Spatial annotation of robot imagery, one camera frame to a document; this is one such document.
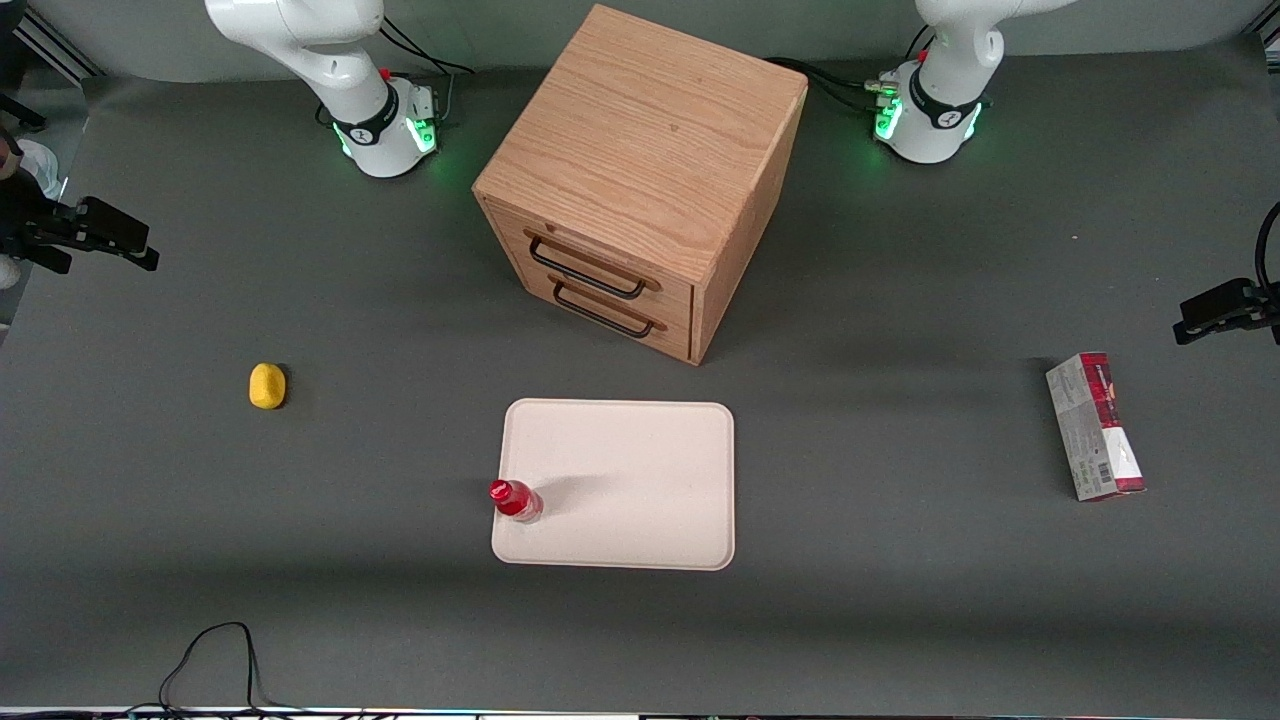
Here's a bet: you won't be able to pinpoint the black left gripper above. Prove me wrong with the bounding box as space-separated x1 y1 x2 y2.
1174 278 1280 347

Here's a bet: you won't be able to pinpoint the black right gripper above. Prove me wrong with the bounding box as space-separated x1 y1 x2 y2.
0 183 161 273

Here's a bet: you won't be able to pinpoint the red cola can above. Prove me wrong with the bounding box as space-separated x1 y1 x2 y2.
488 479 545 524

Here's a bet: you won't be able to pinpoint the beige plastic tray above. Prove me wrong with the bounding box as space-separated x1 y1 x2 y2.
491 398 736 572

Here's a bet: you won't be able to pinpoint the black stand foot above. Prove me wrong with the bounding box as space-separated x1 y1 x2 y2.
0 92 47 132

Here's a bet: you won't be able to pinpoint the grey and red carton box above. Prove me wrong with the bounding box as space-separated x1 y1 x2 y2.
1045 351 1147 503

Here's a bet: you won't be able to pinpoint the yellow lemon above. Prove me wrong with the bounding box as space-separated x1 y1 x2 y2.
248 362 288 411

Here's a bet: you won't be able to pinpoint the wooden drawer cabinet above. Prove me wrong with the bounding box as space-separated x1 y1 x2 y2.
472 3 809 367

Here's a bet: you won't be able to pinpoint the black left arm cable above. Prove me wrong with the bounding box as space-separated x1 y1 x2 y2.
1254 200 1280 291

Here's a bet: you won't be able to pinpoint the long aluminium frame rail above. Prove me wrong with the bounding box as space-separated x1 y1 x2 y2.
15 10 103 83

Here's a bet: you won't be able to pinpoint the black right base cables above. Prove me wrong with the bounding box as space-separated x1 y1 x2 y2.
380 15 477 126

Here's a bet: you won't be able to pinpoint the black base cables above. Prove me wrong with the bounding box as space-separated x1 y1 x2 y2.
380 15 477 126
765 57 901 114

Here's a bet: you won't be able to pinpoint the thin black looped cable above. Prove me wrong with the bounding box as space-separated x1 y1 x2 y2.
125 621 401 720

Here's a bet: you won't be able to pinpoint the black left base cables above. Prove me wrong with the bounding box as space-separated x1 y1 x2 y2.
765 57 901 114

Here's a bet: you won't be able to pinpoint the long black drawer handle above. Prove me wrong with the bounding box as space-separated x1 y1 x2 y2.
527 232 664 301

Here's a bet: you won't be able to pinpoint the short black drawer handle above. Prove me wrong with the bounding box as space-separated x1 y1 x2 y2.
549 275 669 339

